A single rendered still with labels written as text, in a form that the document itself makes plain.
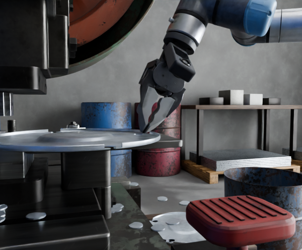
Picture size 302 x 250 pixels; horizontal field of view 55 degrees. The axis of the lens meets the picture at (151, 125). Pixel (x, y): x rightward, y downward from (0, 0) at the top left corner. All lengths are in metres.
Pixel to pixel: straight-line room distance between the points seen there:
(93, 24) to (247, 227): 0.76
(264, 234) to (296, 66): 5.11
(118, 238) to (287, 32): 0.57
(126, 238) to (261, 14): 0.47
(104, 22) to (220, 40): 3.71
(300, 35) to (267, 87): 4.17
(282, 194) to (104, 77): 2.91
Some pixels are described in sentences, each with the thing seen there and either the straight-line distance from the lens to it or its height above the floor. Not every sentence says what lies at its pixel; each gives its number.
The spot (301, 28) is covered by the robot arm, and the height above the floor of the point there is 1.01.
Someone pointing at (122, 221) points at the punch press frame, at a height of 0.65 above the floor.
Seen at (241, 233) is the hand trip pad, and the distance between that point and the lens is 0.21.
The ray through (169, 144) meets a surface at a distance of 0.48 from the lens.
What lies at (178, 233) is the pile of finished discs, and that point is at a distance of 1.16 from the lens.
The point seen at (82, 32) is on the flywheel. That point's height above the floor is 1.04.
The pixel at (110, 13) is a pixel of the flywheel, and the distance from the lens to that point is 0.90.
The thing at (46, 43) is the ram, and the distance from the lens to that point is 0.46.
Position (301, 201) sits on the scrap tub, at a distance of 1.53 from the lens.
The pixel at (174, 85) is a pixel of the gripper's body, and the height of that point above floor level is 0.88.
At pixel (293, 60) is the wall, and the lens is 5.27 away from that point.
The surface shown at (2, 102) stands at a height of 0.84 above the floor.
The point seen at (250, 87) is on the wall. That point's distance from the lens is 4.72.
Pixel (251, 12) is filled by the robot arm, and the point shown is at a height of 1.02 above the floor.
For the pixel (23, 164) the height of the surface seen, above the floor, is 0.75.
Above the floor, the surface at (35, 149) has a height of 0.78.
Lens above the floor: 0.84
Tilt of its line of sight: 4 degrees down
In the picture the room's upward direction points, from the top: straight up
